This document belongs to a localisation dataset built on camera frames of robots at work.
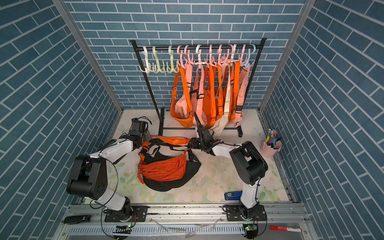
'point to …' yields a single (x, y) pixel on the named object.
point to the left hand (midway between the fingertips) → (148, 133)
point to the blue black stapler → (233, 196)
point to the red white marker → (285, 229)
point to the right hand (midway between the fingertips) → (191, 143)
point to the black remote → (77, 219)
